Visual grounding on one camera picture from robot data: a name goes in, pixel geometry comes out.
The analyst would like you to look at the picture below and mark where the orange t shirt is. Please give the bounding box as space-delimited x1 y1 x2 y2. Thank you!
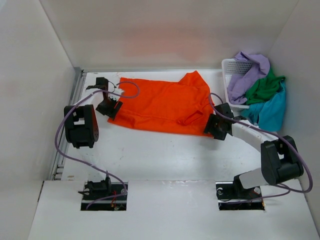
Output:
108 71 213 137

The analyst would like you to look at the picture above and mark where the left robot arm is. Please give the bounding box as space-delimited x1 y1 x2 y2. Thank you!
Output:
59 77 124 178

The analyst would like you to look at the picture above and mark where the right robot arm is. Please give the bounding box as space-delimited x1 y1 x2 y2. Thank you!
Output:
204 103 305 199

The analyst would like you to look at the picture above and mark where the teal t shirt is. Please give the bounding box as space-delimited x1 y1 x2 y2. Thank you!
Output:
240 81 286 132

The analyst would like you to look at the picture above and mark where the green t shirt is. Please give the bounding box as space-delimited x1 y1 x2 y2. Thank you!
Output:
244 68 286 106

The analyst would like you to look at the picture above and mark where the white laundry basket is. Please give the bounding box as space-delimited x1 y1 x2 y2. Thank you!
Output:
221 58 253 112

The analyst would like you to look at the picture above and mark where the lilac t shirt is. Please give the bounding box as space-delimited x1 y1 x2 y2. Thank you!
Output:
227 51 271 105

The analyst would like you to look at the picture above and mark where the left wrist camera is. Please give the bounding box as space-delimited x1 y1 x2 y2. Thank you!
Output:
108 86 125 102

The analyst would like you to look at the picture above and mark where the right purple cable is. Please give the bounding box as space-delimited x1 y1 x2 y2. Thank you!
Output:
207 92 314 203

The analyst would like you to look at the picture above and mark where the purple cable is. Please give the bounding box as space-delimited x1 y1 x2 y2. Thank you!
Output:
207 92 314 203
54 81 141 210

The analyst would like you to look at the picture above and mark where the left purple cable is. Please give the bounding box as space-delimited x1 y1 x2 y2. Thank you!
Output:
54 81 141 210

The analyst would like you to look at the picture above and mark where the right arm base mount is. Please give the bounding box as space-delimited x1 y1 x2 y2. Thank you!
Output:
215 181 265 211

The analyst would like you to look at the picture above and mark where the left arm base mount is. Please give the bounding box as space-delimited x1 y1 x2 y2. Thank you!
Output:
78 182 128 212

